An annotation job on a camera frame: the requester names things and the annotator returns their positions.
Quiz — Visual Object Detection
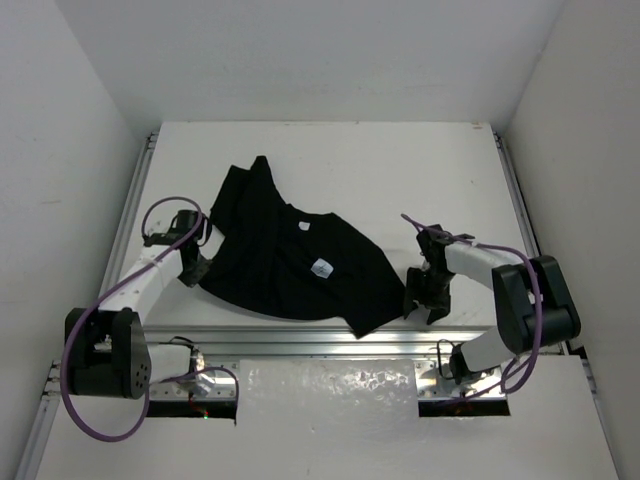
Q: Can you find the black t shirt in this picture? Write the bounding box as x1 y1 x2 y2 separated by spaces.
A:
199 156 405 338

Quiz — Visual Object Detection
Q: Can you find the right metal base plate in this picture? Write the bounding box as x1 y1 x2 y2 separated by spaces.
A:
414 357 506 402

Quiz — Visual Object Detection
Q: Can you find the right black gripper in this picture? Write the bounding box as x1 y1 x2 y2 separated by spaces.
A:
404 267 455 323

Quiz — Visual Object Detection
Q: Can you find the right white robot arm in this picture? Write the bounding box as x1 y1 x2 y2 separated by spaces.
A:
402 214 582 393

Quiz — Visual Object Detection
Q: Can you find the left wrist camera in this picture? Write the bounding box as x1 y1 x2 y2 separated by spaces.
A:
144 210 206 248

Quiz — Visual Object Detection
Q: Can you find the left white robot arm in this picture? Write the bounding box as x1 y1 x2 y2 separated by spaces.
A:
60 210 210 399

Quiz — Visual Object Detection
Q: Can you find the aluminium rail frame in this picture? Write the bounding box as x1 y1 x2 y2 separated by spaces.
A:
14 127 599 480

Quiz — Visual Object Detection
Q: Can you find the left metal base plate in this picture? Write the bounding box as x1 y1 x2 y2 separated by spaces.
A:
149 358 240 401

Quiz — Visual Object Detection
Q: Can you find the metal base plate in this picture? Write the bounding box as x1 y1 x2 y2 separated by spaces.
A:
149 358 240 401
414 357 506 402

